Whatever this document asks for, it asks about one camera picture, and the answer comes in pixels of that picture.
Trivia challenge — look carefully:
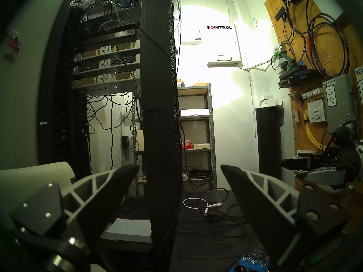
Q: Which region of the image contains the black computer tower case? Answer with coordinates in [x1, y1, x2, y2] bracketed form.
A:
[119, 189, 273, 272]

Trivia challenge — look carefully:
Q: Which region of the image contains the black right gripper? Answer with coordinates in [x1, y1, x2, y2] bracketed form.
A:
[277, 145, 361, 190]

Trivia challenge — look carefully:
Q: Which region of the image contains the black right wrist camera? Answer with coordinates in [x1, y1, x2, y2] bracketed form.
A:
[332, 126, 352, 146]

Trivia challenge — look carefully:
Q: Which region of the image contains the black cable bundle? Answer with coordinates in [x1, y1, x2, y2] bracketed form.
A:
[183, 167, 216, 187]

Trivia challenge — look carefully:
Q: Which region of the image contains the white ciena label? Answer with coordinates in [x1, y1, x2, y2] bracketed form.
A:
[307, 99, 326, 123]

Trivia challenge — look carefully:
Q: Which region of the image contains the grey flat box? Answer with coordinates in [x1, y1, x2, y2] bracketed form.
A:
[99, 218, 153, 243]

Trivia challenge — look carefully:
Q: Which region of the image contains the grey metal shelving unit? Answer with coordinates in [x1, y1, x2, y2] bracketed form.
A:
[133, 83, 217, 190]

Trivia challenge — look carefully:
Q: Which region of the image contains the grey rack-mounted switch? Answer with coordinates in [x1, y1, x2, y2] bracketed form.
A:
[73, 54, 141, 75]
[71, 69, 141, 89]
[74, 40, 141, 61]

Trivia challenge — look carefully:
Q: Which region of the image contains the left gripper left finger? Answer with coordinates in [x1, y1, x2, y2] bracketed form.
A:
[61, 164, 141, 246]

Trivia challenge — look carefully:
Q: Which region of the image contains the black server rack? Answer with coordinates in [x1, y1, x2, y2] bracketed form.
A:
[38, 0, 182, 263]

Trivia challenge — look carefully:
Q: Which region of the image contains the blue black audio mixer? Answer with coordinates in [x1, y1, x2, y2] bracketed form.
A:
[229, 247, 273, 272]

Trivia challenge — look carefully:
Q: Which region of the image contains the black modem on backboard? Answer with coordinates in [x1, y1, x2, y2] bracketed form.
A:
[278, 65, 319, 88]

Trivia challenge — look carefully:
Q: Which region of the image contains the white Sonitrol alarm panel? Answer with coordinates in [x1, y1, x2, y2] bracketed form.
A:
[179, 2, 243, 68]

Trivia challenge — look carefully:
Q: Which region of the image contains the large black cylinder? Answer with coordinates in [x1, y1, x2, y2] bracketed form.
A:
[255, 106, 284, 180]

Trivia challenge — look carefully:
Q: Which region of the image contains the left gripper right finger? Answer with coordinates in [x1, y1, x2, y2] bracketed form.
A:
[221, 164, 300, 265]

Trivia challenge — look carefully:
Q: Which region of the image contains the small white box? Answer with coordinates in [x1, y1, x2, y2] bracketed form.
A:
[259, 94, 283, 107]

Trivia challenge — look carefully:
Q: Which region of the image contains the black rack-mounted switch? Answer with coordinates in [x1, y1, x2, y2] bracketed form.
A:
[81, 27, 141, 46]

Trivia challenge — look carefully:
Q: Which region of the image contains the plywood backboard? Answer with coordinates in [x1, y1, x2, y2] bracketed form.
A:
[264, 0, 363, 232]

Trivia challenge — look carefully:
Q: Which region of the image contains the white coiled usb cable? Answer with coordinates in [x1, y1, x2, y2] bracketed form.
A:
[183, 198, 223, 214]

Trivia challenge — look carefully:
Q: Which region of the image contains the yellow fibre cable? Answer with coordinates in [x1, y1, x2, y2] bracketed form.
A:
[303, 109, 329, 150]

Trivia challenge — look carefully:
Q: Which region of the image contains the grey AT&T utility box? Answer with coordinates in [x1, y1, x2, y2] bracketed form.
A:
[322, 74, 357, 133]

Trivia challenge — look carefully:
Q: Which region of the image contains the red key tag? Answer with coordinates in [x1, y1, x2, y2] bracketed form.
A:
[6, 29, 22, 58]

